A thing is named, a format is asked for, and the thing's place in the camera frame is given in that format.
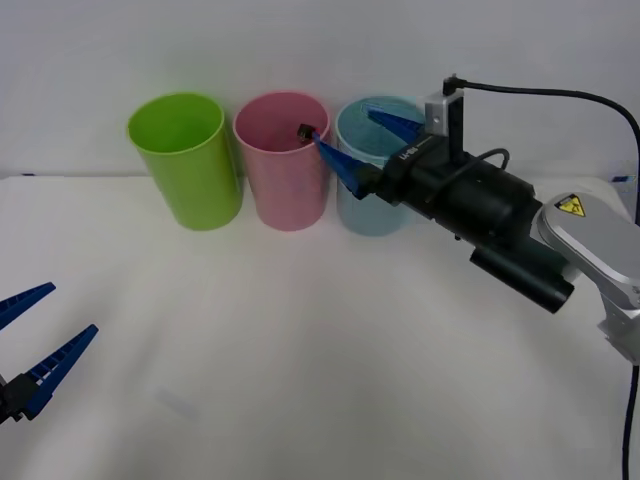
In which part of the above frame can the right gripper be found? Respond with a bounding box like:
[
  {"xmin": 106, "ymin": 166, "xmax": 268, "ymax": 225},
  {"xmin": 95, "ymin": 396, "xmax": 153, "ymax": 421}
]
[{"xmin": 313, "ymin": 108, "xmax": 471, "ymax": 211}]

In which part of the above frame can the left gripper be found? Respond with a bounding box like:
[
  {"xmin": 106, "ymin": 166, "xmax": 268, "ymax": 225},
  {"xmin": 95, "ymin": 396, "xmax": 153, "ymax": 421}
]
[{"xmin": 0, "ymin": 282, "xmax": 100, "ymax": 426}]

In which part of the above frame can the pale blue plastic bin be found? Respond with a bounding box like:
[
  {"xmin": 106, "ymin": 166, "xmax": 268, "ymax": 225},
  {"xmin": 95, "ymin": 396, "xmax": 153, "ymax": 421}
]
[{"xmin": 334, "ymin": 94, "xmax": 433, "ymax": 237}]

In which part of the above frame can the pink plastic bin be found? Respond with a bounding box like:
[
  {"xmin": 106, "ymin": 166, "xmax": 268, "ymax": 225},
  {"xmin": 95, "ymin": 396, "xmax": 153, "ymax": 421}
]
[{"xmin": 232, "ymin": 91, "xmax": 331, "ymax": 231}]

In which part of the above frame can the green plastic bin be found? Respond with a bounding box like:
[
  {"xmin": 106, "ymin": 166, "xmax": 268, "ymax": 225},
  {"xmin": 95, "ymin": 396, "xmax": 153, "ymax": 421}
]
[{"xmin": 127, "ymin": 91, "xmax": 245, "ymax": 233}]

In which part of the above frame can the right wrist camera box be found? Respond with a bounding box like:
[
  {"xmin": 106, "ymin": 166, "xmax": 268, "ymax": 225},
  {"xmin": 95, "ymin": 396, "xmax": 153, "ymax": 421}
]
[{"xmin": 423, "ymin": 89, "xmax": 467, "ymax": 154}]

